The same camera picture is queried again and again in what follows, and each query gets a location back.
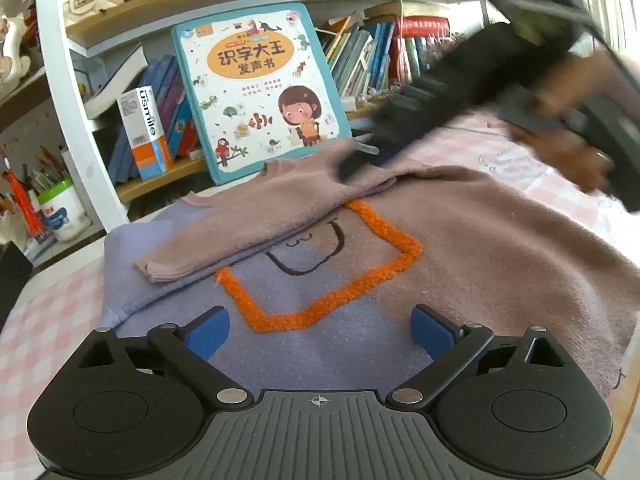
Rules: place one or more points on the teal children's sound book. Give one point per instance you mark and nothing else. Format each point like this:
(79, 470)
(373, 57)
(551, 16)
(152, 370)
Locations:
(259, 87)

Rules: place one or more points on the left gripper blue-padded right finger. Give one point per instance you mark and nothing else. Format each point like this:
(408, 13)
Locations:
(453, 348)

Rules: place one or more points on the white shelf frame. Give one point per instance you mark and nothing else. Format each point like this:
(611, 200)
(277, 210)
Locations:
(87, 161)

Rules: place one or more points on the pink checkered table mat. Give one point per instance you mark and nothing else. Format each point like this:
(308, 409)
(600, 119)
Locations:
(59, 306)

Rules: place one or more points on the red dictionary books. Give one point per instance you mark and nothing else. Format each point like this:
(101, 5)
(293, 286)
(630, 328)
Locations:
(416, 45)

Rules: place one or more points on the row of leaning books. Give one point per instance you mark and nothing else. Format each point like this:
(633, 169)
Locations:
(359, 54)

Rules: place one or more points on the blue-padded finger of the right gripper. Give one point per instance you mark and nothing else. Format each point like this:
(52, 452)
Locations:
(369, 150)

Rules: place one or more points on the white green-lid jar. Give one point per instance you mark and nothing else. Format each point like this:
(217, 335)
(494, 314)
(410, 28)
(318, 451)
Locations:
(63, 211)

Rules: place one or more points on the white usmile box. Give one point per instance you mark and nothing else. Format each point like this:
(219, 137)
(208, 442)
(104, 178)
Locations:
(145, 132)

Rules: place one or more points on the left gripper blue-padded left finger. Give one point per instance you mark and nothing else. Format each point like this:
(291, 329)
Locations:
(186, 350)

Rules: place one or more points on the purple and pink knit sweater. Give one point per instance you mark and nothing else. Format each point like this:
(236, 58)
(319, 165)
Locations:
(319, 278)

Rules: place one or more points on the person's right hand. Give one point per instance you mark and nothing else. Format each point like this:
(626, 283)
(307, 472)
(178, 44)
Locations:
(565, 88)

